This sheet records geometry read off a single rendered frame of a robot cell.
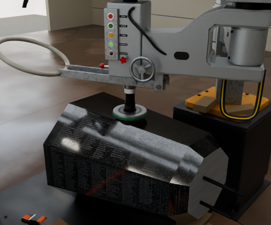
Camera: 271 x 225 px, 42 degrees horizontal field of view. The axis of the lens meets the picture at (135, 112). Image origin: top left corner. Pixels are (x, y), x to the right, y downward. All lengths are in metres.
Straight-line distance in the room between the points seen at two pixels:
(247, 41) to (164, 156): 0.75
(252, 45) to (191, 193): 0.84
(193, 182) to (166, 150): 0.23
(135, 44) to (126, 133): 0.54
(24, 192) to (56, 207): 0.36
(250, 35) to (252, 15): 0.10
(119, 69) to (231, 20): 0.67
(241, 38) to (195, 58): 0.25
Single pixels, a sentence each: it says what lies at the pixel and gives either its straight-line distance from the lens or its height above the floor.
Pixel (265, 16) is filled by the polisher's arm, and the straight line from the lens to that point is 1.90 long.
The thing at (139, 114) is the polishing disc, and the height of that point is 0.88.
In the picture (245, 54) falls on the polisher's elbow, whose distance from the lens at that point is 1.94.
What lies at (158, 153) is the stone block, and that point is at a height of 0.75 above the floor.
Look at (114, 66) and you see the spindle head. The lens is 2.07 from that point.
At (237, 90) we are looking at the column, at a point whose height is 0.89.
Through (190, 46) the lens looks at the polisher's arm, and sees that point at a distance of 1.94.
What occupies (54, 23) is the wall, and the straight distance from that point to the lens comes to 10.38.
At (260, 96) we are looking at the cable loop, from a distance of 2.08.
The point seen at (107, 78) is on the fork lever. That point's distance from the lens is 2.16.
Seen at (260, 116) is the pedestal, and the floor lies 0.74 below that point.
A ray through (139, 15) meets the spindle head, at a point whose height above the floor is 1.48.
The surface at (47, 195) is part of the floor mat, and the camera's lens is 3.01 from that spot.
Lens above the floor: 1.74
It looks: 23 degrees down
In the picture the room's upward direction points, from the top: straight up
